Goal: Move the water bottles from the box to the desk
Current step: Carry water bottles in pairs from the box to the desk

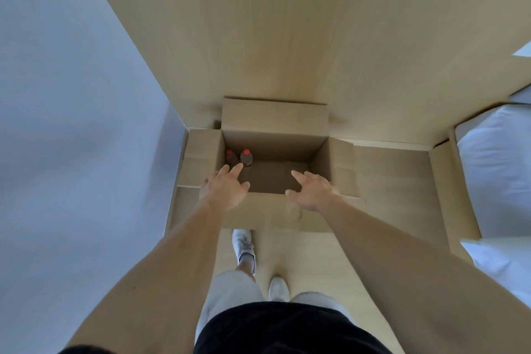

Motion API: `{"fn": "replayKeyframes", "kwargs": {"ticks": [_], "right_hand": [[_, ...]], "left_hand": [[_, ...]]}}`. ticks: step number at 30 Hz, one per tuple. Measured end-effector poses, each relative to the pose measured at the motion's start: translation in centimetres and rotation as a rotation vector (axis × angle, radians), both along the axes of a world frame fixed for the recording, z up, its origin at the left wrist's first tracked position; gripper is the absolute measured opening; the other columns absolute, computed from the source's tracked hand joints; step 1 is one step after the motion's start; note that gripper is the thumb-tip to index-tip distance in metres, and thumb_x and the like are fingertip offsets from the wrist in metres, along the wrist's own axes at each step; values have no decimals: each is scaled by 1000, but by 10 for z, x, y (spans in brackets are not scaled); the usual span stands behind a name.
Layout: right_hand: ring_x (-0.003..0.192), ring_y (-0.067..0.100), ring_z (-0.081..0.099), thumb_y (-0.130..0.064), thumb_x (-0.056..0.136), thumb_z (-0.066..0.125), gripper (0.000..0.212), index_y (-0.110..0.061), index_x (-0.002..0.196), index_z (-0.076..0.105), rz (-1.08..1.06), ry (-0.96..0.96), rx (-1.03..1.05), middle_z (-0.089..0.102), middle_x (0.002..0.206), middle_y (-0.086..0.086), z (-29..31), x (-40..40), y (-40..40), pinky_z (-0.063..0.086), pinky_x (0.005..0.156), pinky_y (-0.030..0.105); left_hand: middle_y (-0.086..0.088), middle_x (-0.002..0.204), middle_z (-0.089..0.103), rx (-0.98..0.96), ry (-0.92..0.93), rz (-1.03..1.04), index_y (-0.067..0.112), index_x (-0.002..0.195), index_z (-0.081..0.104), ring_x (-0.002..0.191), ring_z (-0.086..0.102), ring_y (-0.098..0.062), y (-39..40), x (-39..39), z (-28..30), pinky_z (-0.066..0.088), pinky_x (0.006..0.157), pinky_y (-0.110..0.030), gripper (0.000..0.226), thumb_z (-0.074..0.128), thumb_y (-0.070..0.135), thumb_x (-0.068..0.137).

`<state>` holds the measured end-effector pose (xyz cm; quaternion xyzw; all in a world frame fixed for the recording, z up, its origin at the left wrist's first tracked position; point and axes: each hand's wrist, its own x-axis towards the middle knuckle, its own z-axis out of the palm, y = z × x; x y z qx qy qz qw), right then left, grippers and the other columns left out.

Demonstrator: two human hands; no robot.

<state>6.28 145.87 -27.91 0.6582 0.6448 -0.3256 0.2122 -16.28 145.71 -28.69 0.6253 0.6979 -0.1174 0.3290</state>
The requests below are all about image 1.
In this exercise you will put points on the person's left hand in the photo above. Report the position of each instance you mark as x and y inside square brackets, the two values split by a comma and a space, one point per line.
[224, 192]

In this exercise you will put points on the person's right hand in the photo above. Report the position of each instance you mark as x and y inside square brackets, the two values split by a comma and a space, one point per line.
[315, 196]

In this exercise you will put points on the red-cap water bottle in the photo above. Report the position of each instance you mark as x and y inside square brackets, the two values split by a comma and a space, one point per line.
[230, 158]
[246, 156]

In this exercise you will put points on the brown cardboard box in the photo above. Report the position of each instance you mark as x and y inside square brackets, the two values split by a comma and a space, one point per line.
[274, 117]

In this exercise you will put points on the person's right forearm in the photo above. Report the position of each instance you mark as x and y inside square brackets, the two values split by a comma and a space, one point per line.
[423, 283]

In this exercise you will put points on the person's left forearm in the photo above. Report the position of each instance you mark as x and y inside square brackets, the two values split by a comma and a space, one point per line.
[153, 279]

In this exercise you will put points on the person's white left shoe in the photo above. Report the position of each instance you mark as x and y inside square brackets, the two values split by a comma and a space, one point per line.
[242, 243]

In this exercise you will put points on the person's white shoe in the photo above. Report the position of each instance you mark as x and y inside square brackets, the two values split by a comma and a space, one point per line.
[278, 289]
[242, 243]

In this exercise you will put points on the person's white right shoe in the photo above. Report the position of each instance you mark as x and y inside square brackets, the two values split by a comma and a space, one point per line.
[278, 289]

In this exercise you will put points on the light denim shorts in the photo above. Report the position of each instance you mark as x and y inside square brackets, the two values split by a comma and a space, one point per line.
[230, 289]

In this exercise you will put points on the black t-shirt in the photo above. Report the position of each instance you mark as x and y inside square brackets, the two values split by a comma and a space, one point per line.
[286, 329]

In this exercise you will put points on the white bed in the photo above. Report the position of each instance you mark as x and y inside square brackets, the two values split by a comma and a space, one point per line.
[498, 167]

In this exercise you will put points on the grey headboard panel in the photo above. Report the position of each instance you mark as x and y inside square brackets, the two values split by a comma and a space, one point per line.
[522, 94]

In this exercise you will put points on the white wall switch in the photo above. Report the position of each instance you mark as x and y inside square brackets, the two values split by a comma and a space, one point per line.
[523, 50]

